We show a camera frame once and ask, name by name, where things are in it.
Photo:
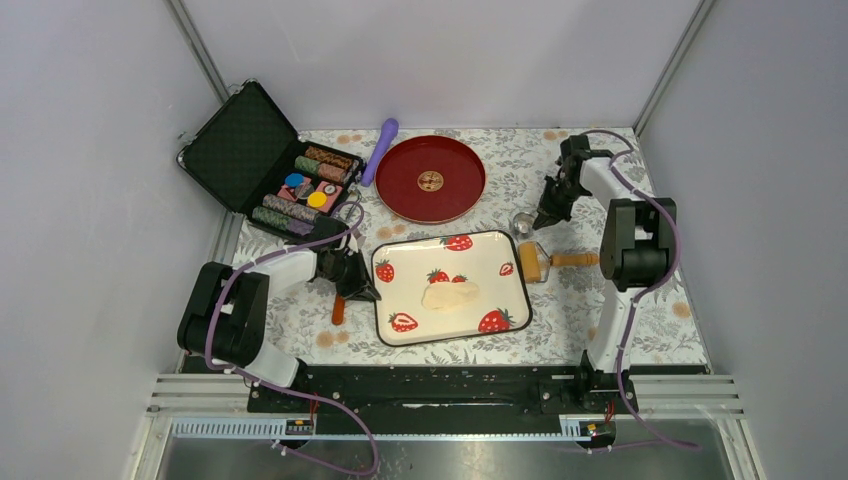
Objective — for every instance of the black poker chip case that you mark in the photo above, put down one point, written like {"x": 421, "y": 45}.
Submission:
{"x": 242, "y": 155}

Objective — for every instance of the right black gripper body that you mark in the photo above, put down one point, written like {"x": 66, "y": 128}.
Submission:
{"x": 558, "y": 191}

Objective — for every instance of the small dough piece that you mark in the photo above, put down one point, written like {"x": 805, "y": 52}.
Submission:
{"x": 447, "y": 296}

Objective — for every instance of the blue poker chip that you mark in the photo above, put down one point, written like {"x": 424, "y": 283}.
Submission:
{"x": 294, "y": 180}

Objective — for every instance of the metal spatula orange handle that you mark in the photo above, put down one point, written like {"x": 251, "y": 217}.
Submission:
{"x": 338, "y": 311}

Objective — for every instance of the wooden dough roller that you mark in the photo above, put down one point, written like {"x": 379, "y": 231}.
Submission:
{"x": 536, "y": 263}

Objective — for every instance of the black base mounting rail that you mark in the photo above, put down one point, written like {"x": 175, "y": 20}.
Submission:
{"x": 464, "y": 400}

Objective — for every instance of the yellow poker chip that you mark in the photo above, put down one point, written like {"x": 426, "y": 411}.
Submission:
{"x": 317, "y": 200}

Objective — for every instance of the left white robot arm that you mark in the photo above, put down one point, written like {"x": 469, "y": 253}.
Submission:
{"x": 225, "y": 318}

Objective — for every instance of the round red lacquer plate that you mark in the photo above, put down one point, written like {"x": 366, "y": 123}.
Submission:
{"x": 430, "y": 179}

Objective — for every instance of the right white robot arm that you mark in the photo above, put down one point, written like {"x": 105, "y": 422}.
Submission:
{"x": 638, "y": 253}

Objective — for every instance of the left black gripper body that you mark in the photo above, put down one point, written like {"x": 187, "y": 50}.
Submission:
{"x": 338, "y": 267}

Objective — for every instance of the strawberry pattern white tray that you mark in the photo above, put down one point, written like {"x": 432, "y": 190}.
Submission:
{"x": 402, "y": 271}

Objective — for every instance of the purple silicone handle tool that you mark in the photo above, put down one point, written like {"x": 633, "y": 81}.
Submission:
{"x": 387, "y": 134}

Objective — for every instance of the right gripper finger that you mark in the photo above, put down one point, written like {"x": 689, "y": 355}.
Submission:
{"x": 542, "y": 220}
{"x": 561, "y": 212}

